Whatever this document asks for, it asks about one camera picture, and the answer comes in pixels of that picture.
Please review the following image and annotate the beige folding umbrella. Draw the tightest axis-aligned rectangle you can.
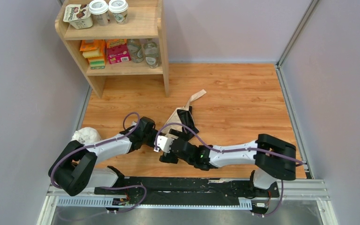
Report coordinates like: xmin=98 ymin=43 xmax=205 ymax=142
xmin=161 ymin=89 xmax=207 ymax=141

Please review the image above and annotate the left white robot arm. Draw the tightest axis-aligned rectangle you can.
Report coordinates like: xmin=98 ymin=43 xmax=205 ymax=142
xmin=48 ymin=117 xmax=158 ymax=196

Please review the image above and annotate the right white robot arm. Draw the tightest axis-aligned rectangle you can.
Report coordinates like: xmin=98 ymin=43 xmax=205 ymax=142
xmin=153 ymin=134 xmax=302 ymax=189

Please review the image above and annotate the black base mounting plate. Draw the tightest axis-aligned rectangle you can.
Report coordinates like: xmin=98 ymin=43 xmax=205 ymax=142
xmin=94 ymin=177 xmax=280 ymax=206

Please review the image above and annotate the white crumpled plastic bag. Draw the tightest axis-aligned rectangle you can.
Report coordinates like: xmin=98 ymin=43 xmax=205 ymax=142
xmin=71 ymin=127 xmax=102 ymax=144

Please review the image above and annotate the right clear glass bottle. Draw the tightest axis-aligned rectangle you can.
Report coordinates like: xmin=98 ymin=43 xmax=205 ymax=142
xmin=143 ymin=38 xmax=159 ymax=68

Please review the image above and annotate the clear glass bottle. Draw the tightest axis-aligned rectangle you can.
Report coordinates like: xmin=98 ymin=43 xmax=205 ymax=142
xmin=143 ymin=38 xmax=159 ymax=68
xmin=127 ymin=39 xmax=144 ymax=63

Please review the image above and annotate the left clear glass bottle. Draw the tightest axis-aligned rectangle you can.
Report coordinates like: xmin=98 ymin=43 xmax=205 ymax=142
xmin=127 ymin=39 xmax=144 ymax=63

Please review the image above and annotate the pink orange snack box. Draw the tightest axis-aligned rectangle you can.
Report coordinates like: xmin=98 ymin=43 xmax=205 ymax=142
xmin=106 ymin=39 xmax=131 ymax=64

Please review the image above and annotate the orange sponge pack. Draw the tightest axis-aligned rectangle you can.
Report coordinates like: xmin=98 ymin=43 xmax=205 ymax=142
xmin=80 ymin=39 xmax=106 ymax=69

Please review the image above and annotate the wooden shelf unit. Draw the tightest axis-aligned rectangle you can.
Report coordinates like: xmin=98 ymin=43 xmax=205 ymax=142
xmin=55 ymin=0 xmax=169 ymax=98

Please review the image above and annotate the right white lidded cup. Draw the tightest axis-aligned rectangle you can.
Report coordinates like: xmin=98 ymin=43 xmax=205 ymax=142
xmin=108 ymin=0 xmax=128 ymax=25

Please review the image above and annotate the white lidded cup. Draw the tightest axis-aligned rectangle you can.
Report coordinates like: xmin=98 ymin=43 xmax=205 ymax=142
xmin=108 ymin=0 xmax=128 ymax=25
xmin=89 ymin=0 xmax=110 ymax=26

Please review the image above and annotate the left white lidded cup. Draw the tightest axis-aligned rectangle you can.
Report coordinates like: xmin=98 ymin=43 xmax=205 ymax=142
xmin=89 ymin=0 xmax=110 ymax=26

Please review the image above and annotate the Chobani yogurt tub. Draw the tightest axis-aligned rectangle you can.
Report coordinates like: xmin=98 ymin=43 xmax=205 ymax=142
xmin=63 ymin=4 xmax=93 ymax=30

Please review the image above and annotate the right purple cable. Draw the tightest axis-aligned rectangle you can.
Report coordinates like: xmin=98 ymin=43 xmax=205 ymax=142
xmin=154 ymin=122 xmax=305 ymax=217

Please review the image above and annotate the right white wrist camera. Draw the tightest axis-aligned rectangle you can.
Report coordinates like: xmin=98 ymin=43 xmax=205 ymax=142
xmin=154 ymin=135 xmax=174 ymax=153

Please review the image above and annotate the aluminium frame rail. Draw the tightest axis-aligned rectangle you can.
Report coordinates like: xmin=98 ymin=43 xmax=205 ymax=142
xmin=37 ymin=179 xmax=338 ymax=225

